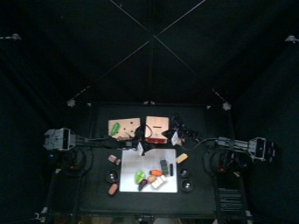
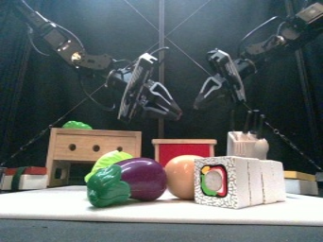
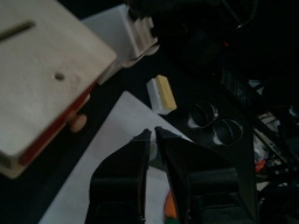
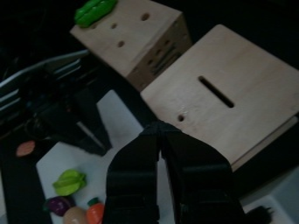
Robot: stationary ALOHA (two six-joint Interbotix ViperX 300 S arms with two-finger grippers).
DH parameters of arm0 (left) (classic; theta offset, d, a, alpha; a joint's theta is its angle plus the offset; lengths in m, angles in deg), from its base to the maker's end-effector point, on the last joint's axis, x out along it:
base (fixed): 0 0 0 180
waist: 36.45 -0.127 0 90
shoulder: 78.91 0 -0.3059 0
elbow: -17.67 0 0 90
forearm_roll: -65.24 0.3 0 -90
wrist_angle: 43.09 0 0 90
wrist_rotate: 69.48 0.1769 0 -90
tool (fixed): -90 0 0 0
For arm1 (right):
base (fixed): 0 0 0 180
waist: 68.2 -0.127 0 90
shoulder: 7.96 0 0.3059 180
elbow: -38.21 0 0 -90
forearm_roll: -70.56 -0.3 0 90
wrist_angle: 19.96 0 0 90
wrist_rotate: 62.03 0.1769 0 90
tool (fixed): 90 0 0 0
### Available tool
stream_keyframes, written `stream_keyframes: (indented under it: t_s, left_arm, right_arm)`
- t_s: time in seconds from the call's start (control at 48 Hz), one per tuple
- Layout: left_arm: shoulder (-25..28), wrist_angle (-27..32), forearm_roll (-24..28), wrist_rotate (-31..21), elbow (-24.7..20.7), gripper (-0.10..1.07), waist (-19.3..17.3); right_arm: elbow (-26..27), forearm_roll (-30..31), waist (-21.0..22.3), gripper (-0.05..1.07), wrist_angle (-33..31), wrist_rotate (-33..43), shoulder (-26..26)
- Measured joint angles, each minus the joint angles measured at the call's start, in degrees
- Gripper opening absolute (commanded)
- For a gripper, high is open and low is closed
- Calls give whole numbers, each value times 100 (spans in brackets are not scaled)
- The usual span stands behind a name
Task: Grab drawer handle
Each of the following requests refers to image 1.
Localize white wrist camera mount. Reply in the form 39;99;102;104
135;141;146;157
171;130;180;146

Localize red sausage toy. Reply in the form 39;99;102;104
107;182;119;196

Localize white sushi roll toy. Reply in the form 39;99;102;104
150;174;168;189

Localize green pea pod toy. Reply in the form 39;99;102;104
111;122;122;136

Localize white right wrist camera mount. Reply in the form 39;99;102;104
171;130;180;146

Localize white cutting board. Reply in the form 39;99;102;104
119;148;179;193

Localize purple eggplant toy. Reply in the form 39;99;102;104
138;178;150;193

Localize dark green seaweed sushi toy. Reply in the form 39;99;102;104
159;159;171;176

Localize light green lettuce toy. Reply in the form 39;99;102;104
135;170;147;185

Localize black printed label plate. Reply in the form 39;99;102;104
215;186;244;219

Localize wooden toy stove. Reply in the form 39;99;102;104
107;117;143;140

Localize yellow egg sushi toy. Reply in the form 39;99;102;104
175;152;190;165

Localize red tuna sushi toy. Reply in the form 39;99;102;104
107;154;123;166

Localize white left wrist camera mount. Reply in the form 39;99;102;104
135;141;146;157

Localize wooden box with red drawer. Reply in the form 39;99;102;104
144;115;171;144

